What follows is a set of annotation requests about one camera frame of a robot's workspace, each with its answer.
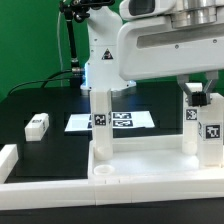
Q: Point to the white front fence rail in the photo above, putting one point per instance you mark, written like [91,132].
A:
[54,194]

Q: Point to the fiducial marker sheet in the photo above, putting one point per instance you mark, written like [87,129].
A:
[120,120]

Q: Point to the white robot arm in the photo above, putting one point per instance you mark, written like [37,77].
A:
[149,39]

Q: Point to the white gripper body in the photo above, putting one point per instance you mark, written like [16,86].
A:
[162,38]

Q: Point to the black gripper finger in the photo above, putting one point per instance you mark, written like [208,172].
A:
[192,97]
[212,78]

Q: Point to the white desk top tray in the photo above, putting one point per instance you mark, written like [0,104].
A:
[159,157]

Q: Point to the white left fence piece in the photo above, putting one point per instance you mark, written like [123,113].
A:
[8,159]

